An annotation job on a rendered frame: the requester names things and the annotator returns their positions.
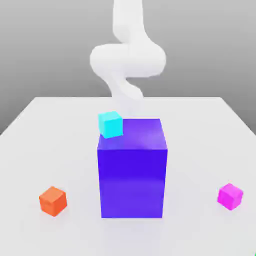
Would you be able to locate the large purple box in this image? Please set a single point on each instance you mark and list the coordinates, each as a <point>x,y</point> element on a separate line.
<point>132,180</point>

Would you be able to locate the small cyan cube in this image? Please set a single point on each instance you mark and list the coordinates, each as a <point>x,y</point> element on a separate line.
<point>111,125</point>

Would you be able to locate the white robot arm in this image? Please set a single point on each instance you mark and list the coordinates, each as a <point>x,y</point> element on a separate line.
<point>128,58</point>

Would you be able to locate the small orange cube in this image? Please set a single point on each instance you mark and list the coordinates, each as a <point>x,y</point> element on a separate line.
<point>53,202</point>

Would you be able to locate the small magenta cube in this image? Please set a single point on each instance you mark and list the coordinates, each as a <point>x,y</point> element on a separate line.
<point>230,197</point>

